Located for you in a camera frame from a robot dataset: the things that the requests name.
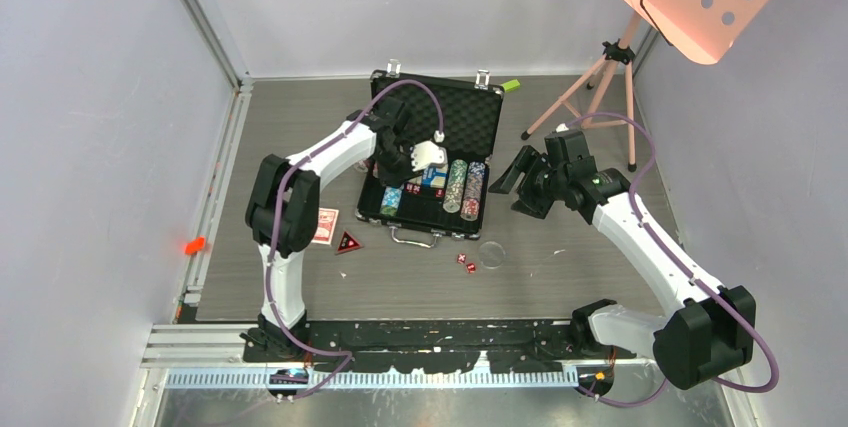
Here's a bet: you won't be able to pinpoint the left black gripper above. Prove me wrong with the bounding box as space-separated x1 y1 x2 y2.
375 142 424 190

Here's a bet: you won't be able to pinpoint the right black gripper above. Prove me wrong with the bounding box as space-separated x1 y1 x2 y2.
488 145 567 220

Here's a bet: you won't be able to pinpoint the light blue chip row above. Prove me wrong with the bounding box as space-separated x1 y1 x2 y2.
379 186 403 217

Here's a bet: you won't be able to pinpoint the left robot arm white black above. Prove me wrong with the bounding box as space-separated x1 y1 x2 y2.
245 98 414 361

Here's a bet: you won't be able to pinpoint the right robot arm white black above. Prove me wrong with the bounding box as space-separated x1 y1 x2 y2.
489 130 756 390

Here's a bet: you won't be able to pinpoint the black poker set case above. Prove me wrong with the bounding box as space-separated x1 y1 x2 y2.
354 60 506 250

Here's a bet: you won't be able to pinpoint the red dice in case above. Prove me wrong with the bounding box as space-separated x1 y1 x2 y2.
404 183 445 200

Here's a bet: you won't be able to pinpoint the blue orange chip row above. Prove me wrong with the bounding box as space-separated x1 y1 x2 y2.
460 162 486 222

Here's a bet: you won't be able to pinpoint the blue boxed card deck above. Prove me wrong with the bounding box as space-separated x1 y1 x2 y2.
421 166 449 189

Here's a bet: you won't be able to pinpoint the green grey chip row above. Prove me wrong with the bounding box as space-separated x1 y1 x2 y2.
442 159 468 214

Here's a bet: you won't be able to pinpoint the clear round disc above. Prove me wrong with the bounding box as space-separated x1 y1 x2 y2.
478 241 507 269

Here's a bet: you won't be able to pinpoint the red playing card deck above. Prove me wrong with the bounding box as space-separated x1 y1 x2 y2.
312 207 339 245

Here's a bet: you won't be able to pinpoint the red black triangle dealer button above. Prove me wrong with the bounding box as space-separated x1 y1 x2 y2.
336 230 363 255

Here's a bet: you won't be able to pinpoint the green block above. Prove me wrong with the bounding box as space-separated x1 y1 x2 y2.
497 79 521 95

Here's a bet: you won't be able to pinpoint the orange clip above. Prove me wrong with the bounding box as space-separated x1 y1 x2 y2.
183 236 206 256

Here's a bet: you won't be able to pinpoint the pink music stand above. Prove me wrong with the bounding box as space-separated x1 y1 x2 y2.
519 0 815 173

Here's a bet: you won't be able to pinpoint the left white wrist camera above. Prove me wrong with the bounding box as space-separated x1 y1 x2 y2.
410 131 448 175

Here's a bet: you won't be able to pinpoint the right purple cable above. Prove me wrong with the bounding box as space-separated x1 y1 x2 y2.
563 111 780 409

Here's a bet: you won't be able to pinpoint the purple cable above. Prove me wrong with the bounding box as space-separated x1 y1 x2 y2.
563 111 780 409
263 78 446 399

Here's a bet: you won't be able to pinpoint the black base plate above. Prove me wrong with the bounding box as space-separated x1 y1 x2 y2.
240 319 633 374

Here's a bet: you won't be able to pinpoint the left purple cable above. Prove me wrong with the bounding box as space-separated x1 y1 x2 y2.
263 78 446 399

